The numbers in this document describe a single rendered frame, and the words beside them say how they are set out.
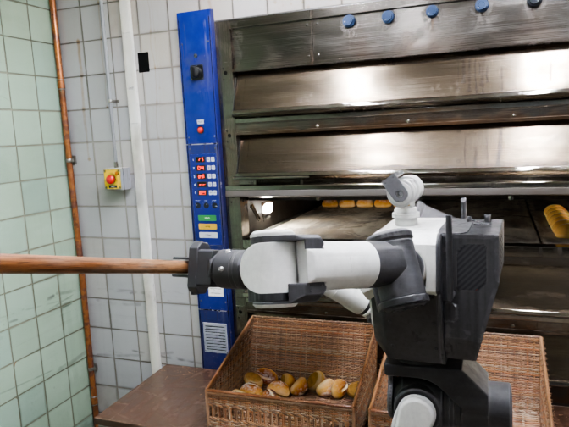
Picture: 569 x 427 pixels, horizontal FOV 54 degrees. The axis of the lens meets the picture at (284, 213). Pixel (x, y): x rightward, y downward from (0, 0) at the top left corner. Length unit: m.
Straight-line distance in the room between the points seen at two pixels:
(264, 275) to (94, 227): 1.99
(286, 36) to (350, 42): 0.27
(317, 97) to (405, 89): 0.34
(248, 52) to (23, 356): 1.64
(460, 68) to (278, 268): 1.42
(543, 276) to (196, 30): 1.67
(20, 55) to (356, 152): 1.51
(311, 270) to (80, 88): 2.07
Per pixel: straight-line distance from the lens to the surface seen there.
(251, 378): 2.38
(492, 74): 2.17
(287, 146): 2.32
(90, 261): 1.05
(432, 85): 2.17
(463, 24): 2.21
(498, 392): 1.41
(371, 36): 2.25
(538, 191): 2.03
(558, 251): 2.22
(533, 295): 2.25
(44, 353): 2.85
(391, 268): 1.06
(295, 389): 2.30
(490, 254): 1.23
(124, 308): 2.86
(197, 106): 2.44
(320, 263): 0.93
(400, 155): 2.19
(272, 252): 0.93
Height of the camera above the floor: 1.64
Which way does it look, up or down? 8 degrees down
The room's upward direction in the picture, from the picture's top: 3 degrees counter-clockwise
